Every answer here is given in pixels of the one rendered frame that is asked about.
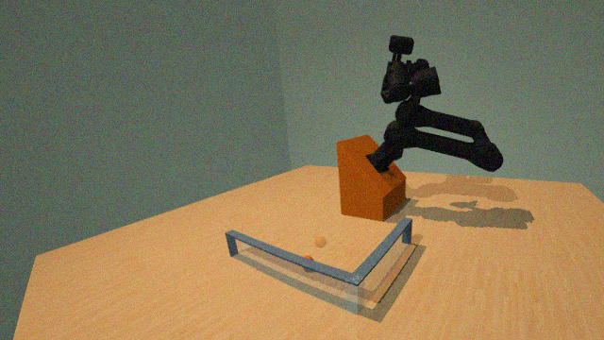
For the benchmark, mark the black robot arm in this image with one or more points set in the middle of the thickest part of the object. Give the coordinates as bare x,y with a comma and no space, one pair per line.
401,133

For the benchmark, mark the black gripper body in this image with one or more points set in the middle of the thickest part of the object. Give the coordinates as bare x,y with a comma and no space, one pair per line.
399,45

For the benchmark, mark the translucent orange ball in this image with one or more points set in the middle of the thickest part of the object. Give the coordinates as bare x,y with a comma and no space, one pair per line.
320,241

